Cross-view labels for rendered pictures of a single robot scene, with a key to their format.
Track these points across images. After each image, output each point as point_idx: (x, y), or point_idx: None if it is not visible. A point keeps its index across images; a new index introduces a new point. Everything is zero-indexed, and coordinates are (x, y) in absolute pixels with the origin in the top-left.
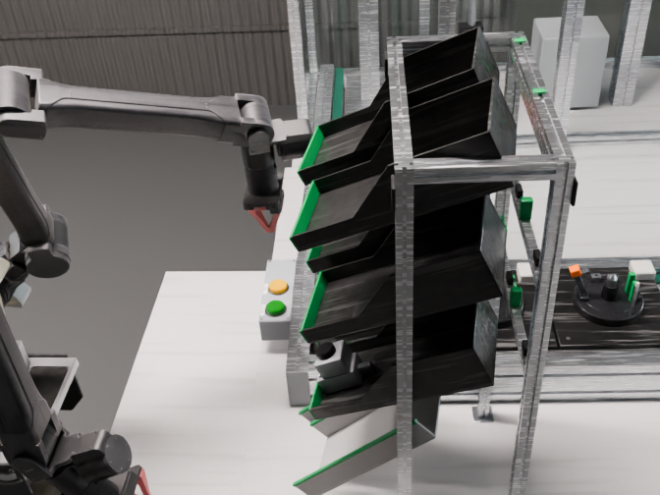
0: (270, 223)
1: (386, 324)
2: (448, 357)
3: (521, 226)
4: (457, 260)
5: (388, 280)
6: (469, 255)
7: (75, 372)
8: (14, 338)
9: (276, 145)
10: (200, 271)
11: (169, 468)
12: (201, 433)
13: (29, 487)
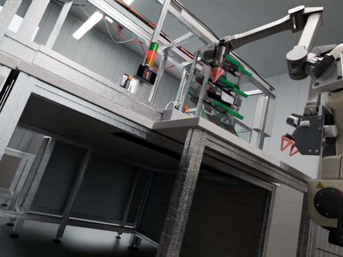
0: (213, 79)
1: (236, 95)
2: (227, 103)
3: (209, 84)
4: None
5: (238, 85)
6: None
7: (296, 124)
8: (310, 82)
9: (215, 53)
10: (181, 119)
11: None
12: None
13: (322, 151)
